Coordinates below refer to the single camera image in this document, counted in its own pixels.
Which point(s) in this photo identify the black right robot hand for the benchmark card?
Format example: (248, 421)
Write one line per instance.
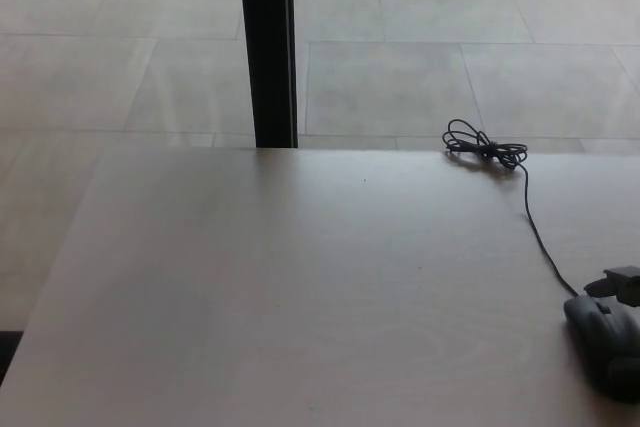
(622, 284)

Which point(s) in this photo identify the black computer mouse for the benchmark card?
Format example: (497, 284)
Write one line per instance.
(592, 334)

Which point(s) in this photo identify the black vertical post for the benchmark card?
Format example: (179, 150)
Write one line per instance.
(267, 42)

